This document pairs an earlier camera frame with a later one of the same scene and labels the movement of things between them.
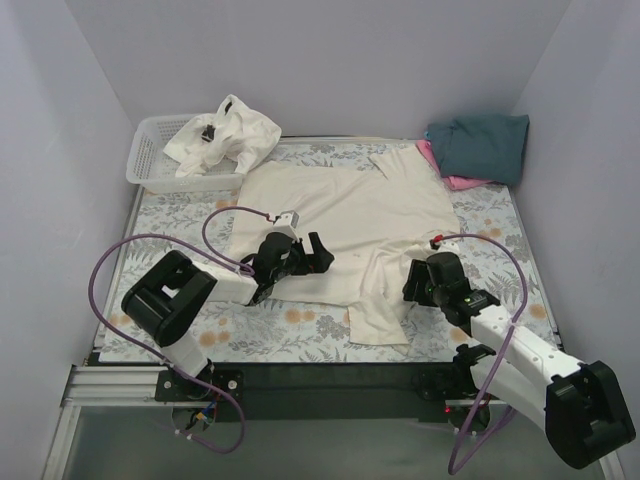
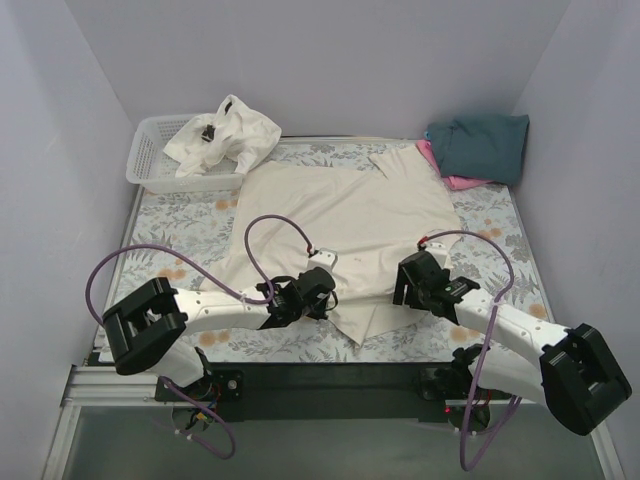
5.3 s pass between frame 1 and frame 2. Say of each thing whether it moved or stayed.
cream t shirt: stayed
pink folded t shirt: stayed
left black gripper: moved
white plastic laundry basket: stayed
